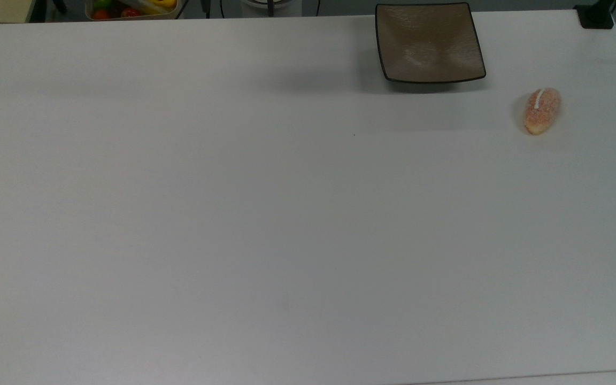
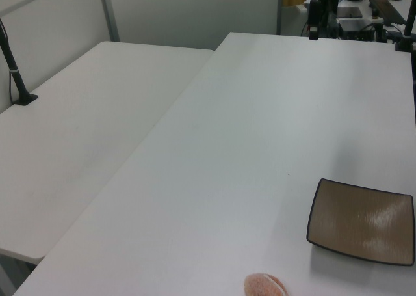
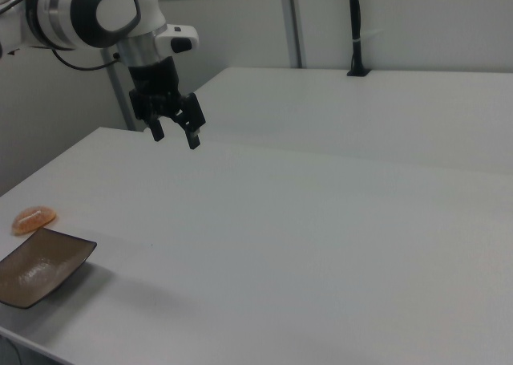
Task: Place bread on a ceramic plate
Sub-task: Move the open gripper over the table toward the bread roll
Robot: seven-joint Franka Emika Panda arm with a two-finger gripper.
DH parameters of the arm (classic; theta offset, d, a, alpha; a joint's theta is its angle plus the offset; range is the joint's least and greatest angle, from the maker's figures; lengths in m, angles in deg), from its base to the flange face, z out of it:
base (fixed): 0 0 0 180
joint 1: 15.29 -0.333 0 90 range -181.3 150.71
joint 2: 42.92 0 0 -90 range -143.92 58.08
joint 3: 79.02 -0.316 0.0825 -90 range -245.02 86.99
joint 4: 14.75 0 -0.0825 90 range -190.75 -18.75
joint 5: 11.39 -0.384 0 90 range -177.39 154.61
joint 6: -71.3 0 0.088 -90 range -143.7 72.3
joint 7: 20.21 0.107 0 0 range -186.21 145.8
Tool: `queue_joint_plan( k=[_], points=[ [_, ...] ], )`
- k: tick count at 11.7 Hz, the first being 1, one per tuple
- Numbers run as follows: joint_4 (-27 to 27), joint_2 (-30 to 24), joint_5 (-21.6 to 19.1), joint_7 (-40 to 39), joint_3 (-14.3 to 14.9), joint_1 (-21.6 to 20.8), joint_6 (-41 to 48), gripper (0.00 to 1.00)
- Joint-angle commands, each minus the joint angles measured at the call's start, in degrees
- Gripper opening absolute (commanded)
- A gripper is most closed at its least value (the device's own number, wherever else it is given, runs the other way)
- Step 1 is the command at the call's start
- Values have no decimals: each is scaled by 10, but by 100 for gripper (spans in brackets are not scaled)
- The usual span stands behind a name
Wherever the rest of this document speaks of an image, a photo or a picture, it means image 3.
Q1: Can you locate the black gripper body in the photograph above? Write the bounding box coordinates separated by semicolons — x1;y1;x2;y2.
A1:
127;57;190;122

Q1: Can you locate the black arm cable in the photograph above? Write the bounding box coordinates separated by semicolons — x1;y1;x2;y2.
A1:
50;47;123;71

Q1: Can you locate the sugared orange bread roll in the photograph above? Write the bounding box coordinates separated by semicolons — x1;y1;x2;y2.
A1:
10;205;59;237

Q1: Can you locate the grey metal frame post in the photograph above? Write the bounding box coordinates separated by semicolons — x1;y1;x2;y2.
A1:
279;0;303;70

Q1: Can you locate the white zip tie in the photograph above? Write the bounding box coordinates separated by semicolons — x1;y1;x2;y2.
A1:
351;29;385;44

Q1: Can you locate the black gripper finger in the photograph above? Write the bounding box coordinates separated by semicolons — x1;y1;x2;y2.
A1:
148;116;165;143
176;91;208;152

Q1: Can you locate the black camera stand pole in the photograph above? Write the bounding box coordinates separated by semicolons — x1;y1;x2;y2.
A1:
345;0;374;79

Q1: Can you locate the brown square ceramic plate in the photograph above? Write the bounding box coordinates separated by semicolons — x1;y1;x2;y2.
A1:
0;227;99;310

